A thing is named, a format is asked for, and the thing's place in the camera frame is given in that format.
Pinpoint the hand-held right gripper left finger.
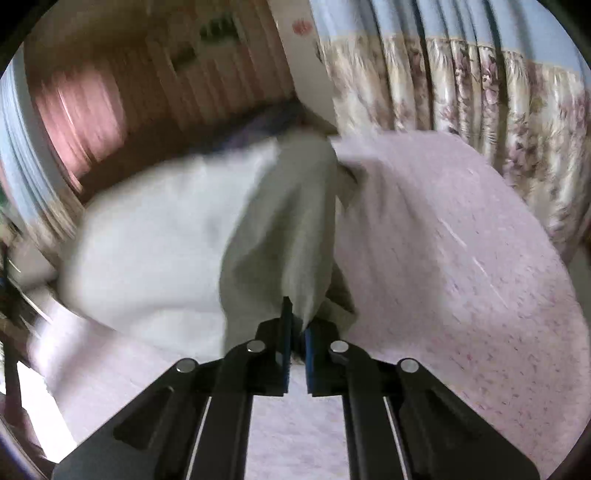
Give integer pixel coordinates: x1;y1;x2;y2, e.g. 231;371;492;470
52;296;294;480

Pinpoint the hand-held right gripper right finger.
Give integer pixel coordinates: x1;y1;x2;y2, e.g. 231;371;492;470
302;320;541;480

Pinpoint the grey and white hooded jacket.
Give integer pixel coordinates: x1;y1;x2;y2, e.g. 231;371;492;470
58;129;365;361

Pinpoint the pink floral sheet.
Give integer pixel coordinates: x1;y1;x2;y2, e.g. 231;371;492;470
28;131;587;480

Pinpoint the pink window curtain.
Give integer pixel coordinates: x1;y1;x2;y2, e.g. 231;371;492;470
32;69;130;185

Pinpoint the blue floral curtain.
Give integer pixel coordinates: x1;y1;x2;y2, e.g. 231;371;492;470
309;0;591;259
0;60;88;241

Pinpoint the white wardrobe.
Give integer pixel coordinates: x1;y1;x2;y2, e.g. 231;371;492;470
277;0;340;134

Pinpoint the framed wall picture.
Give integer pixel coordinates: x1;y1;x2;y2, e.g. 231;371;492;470
168;14;245;75

